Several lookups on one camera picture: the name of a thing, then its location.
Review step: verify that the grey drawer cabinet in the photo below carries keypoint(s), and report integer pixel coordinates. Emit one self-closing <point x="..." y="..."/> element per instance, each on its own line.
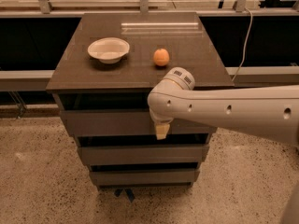
<point x="81" y="82"/>

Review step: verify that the grey drawer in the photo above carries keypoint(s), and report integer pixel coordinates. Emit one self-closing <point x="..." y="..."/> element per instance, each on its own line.
<point x="149" y="177"/>
<point x="142" y="154"/>
<point x="95" y="123"/>

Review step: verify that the metal window railing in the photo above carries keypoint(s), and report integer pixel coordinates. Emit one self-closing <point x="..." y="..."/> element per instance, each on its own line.
<point x="143" y="0"/>

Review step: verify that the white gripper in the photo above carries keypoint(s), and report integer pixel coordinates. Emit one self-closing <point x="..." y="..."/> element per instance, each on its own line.
<point x="161" y="119"/>

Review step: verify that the grey middle drawer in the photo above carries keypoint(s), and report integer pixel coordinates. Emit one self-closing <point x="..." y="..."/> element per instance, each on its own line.
<point x="142" y="154"/>

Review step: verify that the white bowl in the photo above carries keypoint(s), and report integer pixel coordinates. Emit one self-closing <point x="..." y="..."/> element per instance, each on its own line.
<point x="108" y="50"/>

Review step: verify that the grey bottom drawer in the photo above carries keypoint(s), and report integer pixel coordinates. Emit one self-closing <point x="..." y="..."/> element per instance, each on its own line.
<point x="149" y="177"/>

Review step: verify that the grey top drawer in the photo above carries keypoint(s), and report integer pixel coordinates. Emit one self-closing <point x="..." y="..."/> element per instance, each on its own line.
<point x="95" y="123"/>

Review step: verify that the orange fruit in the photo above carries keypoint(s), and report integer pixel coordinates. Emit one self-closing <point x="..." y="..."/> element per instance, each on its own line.
<point x="161" y="57"/>

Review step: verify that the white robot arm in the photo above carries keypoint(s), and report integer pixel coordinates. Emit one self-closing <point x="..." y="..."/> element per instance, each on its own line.
<point x="271" y="112"/>

